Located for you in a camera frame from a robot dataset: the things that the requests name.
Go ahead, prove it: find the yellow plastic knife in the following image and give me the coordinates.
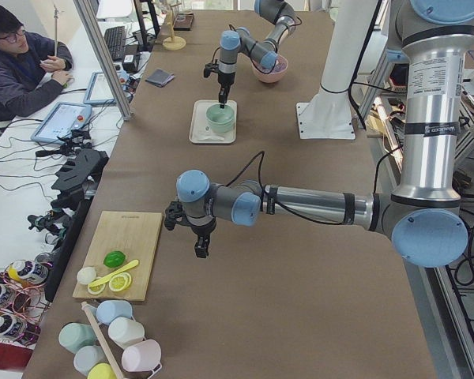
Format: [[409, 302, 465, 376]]
[[88, 259, 140, 287]]

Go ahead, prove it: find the green plastic mug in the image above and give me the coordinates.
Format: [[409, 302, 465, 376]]
[[58, 323, 97, 354]]

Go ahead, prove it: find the white plastic mug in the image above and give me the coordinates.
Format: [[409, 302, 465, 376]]
[[107, 317, 145, 349]]

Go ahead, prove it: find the lemon slice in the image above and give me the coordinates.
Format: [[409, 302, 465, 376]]
[[108, 272, 133, 292], [87, 283, 106, 295]]

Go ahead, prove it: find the seated person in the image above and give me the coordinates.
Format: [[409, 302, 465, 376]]
[[0, 6, 73, 122]]

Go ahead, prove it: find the blue teach pendant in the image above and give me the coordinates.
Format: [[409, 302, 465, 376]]
[[83, 72, 115, 106], [30, 102, 92, 144]]

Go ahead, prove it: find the grey folded cloth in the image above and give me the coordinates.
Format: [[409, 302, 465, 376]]
[[145, 69, 175, 88]]

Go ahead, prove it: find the white ceramic spoon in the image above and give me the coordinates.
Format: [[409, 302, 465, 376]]
[[198, 126, 225, 141]]

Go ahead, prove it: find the white garlic bulb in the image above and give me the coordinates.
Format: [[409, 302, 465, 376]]
[[77, 266, 97, 286]]

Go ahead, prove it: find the black keyboard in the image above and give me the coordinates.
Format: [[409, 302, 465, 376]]
[[103, 26, 126, 62]]

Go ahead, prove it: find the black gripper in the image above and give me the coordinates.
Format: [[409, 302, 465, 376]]
[[190, 220, 216, 258], [218, 72, 234, 108]]

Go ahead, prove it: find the bamboo cutting board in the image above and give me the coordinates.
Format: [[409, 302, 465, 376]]
[[73, 211, 163, 302]]

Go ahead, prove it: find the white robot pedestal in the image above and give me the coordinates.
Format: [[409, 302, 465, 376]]
[[296, 0, 381, 140]]

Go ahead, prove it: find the blue plastic mug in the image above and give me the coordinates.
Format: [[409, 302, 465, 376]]
[[96, 300, 133, 325]]

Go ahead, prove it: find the green bowl on tray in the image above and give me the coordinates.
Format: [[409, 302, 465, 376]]
[[209, 126, 234, 135]]

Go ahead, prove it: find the yellow plastic mug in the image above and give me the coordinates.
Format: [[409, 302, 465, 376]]
[[87, 362, 117, 379]]

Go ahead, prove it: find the cream rabbit serving tray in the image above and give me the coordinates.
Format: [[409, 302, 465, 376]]
[[189, 99, 237, 144]]

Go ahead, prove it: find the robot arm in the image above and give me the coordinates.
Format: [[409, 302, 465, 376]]
[[164, 1, 474, 268], [204, 1, 298, 108]]

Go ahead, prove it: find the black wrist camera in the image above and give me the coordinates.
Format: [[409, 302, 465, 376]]
[[164, 201, 190, 231], [203, 60, 220, 78]]

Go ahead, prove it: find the pink plastic mug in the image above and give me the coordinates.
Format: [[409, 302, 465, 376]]
[[121, 340, 162, 374]]

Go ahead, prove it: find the aluminium frame post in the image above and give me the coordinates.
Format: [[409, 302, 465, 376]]
[[73, 0, 132, 121]]

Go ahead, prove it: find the grey plastic mug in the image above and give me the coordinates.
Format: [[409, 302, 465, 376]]
[[73, 346, 105, 376]]

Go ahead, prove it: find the black camera cable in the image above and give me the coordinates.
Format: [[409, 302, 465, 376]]
[[224, 149, 348, 227]]

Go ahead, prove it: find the pink bowl with ice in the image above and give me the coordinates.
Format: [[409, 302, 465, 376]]
[[251, 54, 288, 84]]

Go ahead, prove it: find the green lime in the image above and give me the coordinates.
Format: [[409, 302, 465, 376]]
[[103, 250, 126, 268]]

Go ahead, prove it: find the green bowl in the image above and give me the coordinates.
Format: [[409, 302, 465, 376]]
[[207, 118, 235, 126], [209, 126, 234, 135], [205, 103, 235, 123]]

